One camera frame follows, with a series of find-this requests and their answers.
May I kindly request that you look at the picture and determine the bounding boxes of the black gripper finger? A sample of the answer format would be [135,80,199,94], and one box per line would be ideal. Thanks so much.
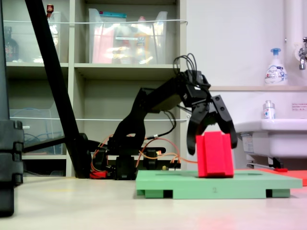
[212,94,239,150]
[186,106,210,156]

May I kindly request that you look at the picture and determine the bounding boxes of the red cross columnar block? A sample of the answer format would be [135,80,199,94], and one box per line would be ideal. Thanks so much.
[195,130,235,179]

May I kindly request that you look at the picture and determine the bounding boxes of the green shape hole board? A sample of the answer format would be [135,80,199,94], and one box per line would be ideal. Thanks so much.
[135,169,303,200]

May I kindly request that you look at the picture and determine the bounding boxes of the printed sticker on sink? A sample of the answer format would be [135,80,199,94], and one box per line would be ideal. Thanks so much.
[240,133,255,154]

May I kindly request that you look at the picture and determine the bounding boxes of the small clear sanitizer bottle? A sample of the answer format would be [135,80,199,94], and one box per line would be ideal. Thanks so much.
[262,100,276,120]

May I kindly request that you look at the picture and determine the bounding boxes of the white ceramic sink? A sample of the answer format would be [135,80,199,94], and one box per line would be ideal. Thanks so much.
[234,118,307,159]

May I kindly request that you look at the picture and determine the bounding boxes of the white foam soap pump bottle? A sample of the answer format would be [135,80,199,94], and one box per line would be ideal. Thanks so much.
[264,47,288,86]

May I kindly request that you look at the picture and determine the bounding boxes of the white red warning label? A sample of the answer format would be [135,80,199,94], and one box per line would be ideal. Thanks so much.
[291,103,307,112]

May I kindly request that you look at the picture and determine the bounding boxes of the beige shelf unit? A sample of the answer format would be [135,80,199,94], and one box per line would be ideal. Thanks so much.
[2,0,188,178]

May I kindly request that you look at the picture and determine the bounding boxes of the clear plastic storage bin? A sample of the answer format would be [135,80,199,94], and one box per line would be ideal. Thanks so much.
[88,8,168,65]
[3,11,63,64]

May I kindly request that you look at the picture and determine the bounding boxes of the metal water faucet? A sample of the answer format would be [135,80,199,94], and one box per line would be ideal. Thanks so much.
[296,37,307,71]

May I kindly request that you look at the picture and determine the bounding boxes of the black tripod leg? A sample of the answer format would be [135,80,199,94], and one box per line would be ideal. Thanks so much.
[24,0,93,179]

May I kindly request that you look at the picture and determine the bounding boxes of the black tripod brace strut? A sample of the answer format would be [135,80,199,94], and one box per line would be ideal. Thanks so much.
[23,136,67,153]

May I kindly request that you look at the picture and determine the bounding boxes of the brown bottle with cap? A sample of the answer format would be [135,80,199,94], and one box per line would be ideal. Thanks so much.
[46,3,55,19]

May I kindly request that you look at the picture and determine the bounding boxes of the notched black stack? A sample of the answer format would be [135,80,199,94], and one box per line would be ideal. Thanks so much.
[0,119,25,218]

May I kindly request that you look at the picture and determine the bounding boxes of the dark glass bottle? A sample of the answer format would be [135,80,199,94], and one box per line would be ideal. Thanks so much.
[3,26,20,63]

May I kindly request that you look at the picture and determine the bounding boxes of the dark grey upright pole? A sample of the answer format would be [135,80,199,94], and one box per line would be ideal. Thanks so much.
[0,0,11,120]

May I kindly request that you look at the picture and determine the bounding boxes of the circuit board with wires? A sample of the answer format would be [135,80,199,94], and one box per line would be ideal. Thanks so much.
[162,159,182,171]

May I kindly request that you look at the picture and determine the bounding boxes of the black cable white connector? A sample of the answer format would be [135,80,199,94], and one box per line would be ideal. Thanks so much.
[143,110,178,141]

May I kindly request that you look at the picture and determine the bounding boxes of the black gripper wire bundle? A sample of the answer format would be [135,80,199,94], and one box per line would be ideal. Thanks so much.
[173,53,199,82]

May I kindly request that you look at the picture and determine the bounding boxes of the white wall pipe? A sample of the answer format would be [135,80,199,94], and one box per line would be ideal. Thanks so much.
[284,0,300,86]

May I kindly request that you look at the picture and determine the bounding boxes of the clear box with blue cables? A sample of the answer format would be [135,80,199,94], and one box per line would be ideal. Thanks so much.
[9,109,66,155]

